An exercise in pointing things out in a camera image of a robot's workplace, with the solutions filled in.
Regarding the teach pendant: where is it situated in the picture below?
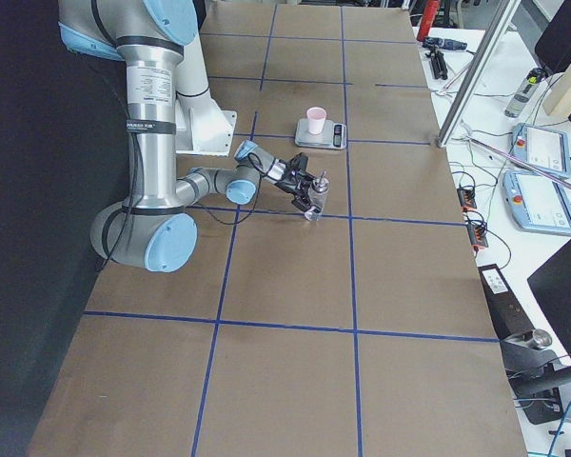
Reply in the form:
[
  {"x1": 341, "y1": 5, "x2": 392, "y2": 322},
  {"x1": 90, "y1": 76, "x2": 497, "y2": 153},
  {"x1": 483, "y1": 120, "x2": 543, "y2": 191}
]
[
  {"x1": 502, "y1": 170, "x2": 571, "y2": 236},
  {"x1": 512, "y1": 123, "x2": 571, "y2": 179}
]

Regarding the red fire extinguisher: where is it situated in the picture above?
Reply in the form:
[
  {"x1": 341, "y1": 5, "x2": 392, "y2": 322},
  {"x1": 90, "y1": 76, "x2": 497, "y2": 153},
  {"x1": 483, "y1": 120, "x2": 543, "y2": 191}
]
[{"x1": 416, "y1": 0, "x2": 441, "y2": 42}]

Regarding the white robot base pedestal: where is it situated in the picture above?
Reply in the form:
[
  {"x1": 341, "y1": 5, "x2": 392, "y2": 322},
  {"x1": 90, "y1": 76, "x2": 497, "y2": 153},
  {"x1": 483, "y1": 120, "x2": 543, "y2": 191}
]
[{"x1": 175, "y1": 36, "x2": 237, "y2": 156}]

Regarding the aluminium camera post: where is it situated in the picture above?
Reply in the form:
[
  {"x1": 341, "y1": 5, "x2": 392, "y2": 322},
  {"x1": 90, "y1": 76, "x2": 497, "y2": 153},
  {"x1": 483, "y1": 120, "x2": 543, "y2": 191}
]
[{"x1": 437, "y1": 0, "x2": 522, "y2": 148}]

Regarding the black box with label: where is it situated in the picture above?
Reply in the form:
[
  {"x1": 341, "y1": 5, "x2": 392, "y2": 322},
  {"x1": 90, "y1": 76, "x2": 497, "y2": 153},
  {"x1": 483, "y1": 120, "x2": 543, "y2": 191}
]
[{"x1": 478, "y1": 264, "x2": 534, "y2": 340}]

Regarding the black monitor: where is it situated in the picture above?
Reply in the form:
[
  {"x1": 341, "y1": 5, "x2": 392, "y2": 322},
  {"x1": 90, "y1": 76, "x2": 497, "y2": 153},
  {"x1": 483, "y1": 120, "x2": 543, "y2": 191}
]
[{"x1": 527, "y1": 239, "x2": 571, "y2": 355}]

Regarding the upper teach pendant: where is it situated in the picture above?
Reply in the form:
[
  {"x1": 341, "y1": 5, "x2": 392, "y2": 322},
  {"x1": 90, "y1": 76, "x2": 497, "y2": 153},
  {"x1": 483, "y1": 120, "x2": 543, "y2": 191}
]
[{"x1": 512, "y1": 123, "x2": 571, "y2": 179}]

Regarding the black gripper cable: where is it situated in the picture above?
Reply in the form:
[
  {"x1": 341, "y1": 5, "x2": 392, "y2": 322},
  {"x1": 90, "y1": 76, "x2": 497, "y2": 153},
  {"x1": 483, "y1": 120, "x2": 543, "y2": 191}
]
[{"x1": 189, "y1": 151, "x2": 277, "y2": 227}]

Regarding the orange black connector block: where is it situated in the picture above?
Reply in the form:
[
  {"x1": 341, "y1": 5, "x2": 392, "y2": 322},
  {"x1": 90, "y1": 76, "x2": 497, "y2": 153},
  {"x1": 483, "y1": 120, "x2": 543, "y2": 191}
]
[{"x1": 457, "y1": 186, "x2": 488, "y2": 253}]

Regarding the digital kitchen scale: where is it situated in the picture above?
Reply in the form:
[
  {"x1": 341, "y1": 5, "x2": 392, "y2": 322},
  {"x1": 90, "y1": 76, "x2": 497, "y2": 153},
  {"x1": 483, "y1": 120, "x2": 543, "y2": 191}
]
[{"x1": 294, "y1": 118, "x2": 347, "y2": 150}]

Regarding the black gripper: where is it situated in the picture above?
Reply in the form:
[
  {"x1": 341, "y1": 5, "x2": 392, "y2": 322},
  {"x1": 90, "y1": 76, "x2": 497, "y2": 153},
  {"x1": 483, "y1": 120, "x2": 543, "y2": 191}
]
[{"x1": 275, "y1": 152, "x2": 321, "y2": 214}]

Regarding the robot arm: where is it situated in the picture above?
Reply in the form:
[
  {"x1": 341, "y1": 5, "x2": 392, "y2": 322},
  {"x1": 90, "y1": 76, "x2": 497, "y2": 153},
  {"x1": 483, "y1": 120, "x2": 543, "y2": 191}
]
[{"x1": 59, "y1": 1, "x2": 324, "y2": 272}]

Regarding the lower teach pendant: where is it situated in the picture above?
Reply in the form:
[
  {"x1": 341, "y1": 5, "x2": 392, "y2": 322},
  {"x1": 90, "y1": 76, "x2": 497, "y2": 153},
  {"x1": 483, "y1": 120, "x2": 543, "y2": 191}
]
[{"x1": 502, "y1": 170, "x2": 571, "y2": 236}]

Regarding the grey spray bottle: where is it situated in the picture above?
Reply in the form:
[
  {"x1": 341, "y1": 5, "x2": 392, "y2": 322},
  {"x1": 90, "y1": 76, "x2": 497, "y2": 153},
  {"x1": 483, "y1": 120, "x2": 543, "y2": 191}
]
[{"x1": 503, "y1": 68, "x2": 546, "y2": 118}]

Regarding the black camera tripod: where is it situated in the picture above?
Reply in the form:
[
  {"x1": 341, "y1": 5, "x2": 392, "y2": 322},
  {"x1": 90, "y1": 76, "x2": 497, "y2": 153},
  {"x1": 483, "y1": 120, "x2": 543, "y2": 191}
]
[{"x1": 423, "y1": 36, "x2": 467, "y2": 80}]

